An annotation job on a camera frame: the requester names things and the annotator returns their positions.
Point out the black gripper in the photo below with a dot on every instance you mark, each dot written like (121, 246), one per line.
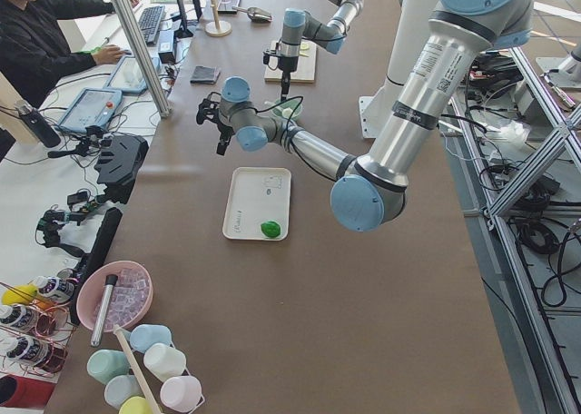
(223, 132)
(285, 65)

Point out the white ceramic spoon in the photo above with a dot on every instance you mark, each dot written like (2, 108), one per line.
(277, 106)

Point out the white steamed bun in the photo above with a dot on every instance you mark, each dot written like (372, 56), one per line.
(286, 112)

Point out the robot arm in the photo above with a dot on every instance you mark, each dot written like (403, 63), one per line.
(445, 36)
(299, 25)

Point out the mint green bowl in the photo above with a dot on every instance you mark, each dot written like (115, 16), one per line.
(293, 102)

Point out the pink ribbed bowl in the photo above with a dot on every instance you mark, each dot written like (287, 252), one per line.
(91, 293)

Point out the bamboo cutting board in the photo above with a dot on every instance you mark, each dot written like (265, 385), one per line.
(306, 70)

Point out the cream rabbit serving tray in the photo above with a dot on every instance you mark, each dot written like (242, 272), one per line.
(256, 195)

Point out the folded grey cloth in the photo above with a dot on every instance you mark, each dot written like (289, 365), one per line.
(205, 74)

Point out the metal ice scoop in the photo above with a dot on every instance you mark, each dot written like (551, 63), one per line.
(255, 14)

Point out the wooden mug tree stand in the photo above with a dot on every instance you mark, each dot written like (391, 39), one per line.
(217, 27)

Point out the green lime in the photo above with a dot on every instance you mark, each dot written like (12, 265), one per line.
(270, 229)

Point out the black controller device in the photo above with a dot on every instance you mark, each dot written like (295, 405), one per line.
(120, 159)

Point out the blue teach pendant tablet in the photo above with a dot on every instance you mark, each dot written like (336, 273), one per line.
(91, 107)

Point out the black computer keyboard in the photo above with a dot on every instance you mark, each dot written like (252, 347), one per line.
(149, 22)

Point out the black long bar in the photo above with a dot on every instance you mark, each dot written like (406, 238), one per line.
(94, 259)

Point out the clear plastic ice cubes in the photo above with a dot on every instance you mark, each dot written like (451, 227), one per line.
(130, 298)

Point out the black water bottle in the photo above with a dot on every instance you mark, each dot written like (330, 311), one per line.
(37, 124)

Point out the seated person in black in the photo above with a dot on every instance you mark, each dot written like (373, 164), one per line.
(35, 54)

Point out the light blue plastic cup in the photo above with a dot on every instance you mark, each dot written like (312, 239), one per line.
(145, 335)

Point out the metal cylinder tube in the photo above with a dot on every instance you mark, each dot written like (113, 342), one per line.
(110, 282)

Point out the cream white plastic cup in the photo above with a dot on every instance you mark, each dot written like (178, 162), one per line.
(164, 361)

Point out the yellow lemon juice bottle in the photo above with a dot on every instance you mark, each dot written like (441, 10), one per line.
(23, 294)

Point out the mint green plastic cup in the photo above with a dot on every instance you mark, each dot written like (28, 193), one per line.
(104, 365)

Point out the pale pink plastic cup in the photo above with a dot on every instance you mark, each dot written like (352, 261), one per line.
(182, 393)

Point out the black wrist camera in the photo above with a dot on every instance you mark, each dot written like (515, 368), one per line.
(270, 59)
(208, 110)

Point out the aluminium frame post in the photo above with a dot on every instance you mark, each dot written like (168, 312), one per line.
(130, 27)

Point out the copper wire bottle rack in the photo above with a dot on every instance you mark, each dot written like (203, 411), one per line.
(53, 327)

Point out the wooden rack handle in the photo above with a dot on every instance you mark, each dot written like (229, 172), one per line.
(135, 367)

